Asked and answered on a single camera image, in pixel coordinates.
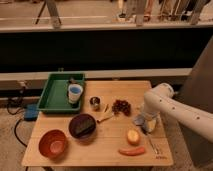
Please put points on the dark item in bowl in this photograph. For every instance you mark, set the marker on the dark item in bowl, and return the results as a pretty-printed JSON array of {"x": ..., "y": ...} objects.
[{"x": 84, "y": 126}]

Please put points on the metal fork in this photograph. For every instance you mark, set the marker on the metal fork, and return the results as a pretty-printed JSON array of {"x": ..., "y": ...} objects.
[{"x": 155, "y": 149}]

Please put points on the orange carrot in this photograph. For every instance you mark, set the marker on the orange carrot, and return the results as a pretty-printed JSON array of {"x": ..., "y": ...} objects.
[{"x": 132, "y": 152}]

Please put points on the orange bowl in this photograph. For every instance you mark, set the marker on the orange bowl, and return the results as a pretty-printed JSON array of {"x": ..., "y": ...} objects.
[{"x": 53, "y": 144}]

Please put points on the white cup blue inside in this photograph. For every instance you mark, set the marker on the white cup blue inside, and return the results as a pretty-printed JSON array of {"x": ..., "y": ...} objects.
[{"x": 74, "y": 93}]

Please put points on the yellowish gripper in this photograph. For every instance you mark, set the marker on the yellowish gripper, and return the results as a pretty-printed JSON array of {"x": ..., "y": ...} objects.
[{"x": 149, "y": 125}]

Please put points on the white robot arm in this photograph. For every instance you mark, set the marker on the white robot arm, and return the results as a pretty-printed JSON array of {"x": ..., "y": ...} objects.
[{"x": 159, "y": 100}]

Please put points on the green plastic tray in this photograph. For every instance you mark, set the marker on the green plastic tray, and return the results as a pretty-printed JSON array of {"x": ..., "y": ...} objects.
[{"x": 54, "y": 97}]

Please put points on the small metal cup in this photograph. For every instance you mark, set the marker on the small metal cup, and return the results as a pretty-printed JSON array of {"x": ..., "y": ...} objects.
[{"x": 95, "y": 103}]

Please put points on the bunch of dark grapes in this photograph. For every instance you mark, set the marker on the bunch of dark grapes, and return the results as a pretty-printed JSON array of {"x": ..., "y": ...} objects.
[{"x": 121, "y": 106}]

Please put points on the blue power box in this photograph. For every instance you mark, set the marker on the blue power box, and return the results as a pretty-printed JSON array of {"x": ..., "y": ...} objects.
[{"x": 31, "y": 112}]

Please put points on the yellow apple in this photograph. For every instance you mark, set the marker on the yellow apple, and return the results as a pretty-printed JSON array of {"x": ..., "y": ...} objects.
[{"x": 133, "y": 137}]

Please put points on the dark purple bowl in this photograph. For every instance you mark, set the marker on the dark purple bowl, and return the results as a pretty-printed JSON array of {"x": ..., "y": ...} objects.
[{"x": 77, "y": 120}]

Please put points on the wooden spoon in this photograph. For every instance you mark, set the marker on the wooden spoon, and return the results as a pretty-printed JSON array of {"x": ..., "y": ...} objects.
[{"x": 106, "y": 114}]

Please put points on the small dark object in tray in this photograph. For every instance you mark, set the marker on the small dark object in tray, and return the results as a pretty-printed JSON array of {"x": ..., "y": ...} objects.
[{"x": 72, "y": 81}]

